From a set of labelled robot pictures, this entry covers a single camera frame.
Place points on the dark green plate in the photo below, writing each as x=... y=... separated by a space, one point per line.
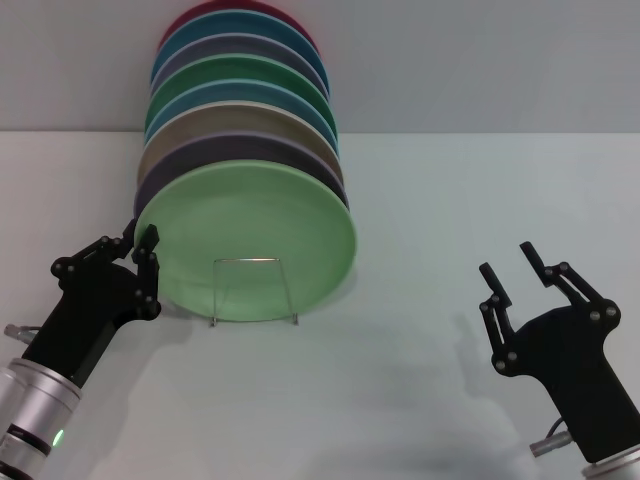
x=235 y=70

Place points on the light green plate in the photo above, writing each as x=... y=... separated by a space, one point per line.
x=250 y=215

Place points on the crimson red plate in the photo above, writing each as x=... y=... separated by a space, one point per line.
x=200 y=9

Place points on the grey lavender plate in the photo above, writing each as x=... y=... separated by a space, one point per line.
x=235 y=47

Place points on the teal blue plate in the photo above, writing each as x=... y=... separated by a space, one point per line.
x=235 y=25

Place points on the lilac purple plate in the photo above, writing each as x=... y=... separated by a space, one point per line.
x=235 y=147

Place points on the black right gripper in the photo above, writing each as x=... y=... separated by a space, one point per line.
x=575 y=365

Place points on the light blue plate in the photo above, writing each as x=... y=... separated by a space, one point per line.
x=235 y=92

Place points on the beige plate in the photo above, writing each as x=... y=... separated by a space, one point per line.
x=235 y=120

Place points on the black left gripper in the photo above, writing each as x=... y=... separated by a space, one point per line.
x=85 y=320

